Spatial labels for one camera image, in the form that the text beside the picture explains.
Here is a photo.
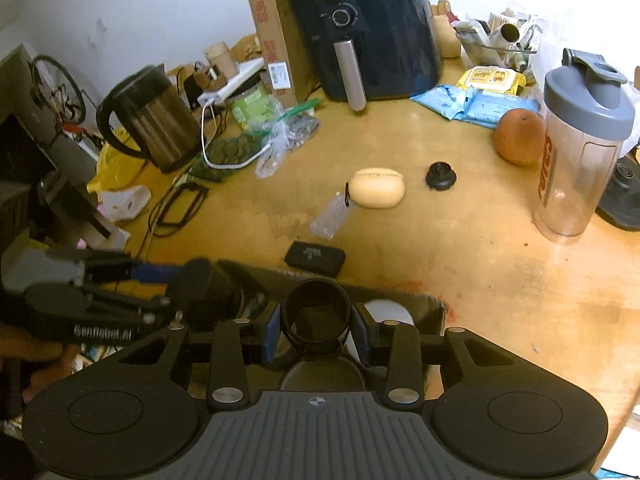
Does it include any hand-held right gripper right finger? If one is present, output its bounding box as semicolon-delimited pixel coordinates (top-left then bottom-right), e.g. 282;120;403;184
351;304;516;411

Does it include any white plastic bag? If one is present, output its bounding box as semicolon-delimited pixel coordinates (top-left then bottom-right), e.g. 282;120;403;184
96;184;152;224

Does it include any dark green dried food bag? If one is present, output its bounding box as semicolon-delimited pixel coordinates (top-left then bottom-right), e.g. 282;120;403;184
189;132;272;182

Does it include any brown paper cup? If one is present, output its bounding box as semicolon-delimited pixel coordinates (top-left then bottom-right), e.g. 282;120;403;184
204;42;239;79

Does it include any black blender base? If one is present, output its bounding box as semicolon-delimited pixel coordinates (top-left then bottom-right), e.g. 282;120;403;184
596;154;640;232

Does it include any person's left hand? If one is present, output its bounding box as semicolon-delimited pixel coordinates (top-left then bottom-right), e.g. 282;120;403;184
0;326;77;397

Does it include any yellow wipes packet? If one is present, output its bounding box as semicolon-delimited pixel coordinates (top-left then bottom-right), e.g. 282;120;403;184
455;65;528;97

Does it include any small clear plastic bag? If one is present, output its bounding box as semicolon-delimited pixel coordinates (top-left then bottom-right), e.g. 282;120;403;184
309;184;356;240

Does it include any black cable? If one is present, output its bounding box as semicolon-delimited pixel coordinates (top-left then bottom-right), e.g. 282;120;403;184
135;175;211;261

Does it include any black and silver tumbler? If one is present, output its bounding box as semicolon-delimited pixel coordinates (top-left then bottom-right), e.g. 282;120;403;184
36;169;132;252

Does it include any glass bowl of clutter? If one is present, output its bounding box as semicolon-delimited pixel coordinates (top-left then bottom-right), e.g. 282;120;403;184
454;9;544;72

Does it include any clear shaker bottle grey lid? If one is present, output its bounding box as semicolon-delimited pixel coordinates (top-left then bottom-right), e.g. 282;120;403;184
532;48;636;244

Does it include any steel electric kettle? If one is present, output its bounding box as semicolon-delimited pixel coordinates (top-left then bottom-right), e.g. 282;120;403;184
96;63;204;174

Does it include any white lidded jar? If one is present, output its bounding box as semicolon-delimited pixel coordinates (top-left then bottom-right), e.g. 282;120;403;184
359;299;416;330

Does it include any yellow plastic bag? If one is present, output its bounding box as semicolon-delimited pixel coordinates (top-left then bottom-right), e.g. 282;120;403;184
87;127;147;194

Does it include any white cable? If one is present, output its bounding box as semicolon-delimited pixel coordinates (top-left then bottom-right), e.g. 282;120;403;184
200;102;274;170

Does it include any green printed plastic bag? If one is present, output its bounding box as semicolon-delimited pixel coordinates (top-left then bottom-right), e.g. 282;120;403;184
226;84;287;132

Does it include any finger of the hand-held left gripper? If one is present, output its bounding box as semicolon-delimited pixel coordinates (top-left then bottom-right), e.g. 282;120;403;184
89;295;174;324
82;256;177;284

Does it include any blue wipes packet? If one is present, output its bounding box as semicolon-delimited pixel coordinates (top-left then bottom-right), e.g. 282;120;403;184
410;84;542;129

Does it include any black cylindrical cup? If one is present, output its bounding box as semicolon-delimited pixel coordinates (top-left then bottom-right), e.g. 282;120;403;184
279;277;354;362

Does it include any small black cap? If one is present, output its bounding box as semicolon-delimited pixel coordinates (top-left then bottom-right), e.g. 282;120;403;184
425;161;457;191

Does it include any black case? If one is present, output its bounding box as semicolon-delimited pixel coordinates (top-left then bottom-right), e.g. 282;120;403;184
283;240;347;279

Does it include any tall cardboard carton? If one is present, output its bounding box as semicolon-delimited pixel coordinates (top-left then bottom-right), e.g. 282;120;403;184
243;0;322;109

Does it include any cardboard box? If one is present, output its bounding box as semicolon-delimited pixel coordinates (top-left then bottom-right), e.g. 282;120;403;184
214;259;449;397

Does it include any orange fruit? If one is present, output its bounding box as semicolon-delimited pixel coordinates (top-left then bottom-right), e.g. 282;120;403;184
493;108;547;168

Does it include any dark blue air fryer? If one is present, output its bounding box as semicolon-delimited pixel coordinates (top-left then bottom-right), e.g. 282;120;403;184
286;0;444;112

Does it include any beige oval case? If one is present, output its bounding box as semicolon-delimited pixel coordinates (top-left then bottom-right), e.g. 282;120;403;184
347;167;406;210

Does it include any white power strip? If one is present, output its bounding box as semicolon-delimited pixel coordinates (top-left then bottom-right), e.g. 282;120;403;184
197;57;266;106

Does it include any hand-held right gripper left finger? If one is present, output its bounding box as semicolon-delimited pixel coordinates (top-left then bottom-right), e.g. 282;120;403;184
117;304;282;410

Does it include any bicycle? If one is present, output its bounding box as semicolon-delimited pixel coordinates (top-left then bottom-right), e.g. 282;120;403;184
29;54;89;127

